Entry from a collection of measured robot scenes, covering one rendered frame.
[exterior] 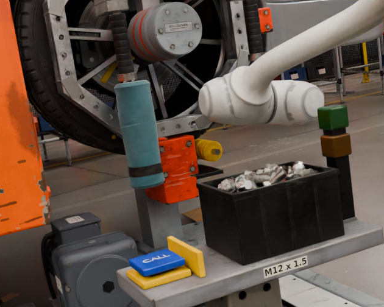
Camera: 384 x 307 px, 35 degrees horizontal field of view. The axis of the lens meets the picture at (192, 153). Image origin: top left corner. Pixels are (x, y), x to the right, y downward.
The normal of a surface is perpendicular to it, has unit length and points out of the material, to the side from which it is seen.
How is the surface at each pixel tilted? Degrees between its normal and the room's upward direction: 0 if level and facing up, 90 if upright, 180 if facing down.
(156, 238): 90
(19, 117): 90
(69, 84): 90
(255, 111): 138
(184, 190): 90
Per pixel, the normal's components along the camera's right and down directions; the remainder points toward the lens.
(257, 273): 0.42, 0.08
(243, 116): 0.20, 0.79
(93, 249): 0.03, -0.87
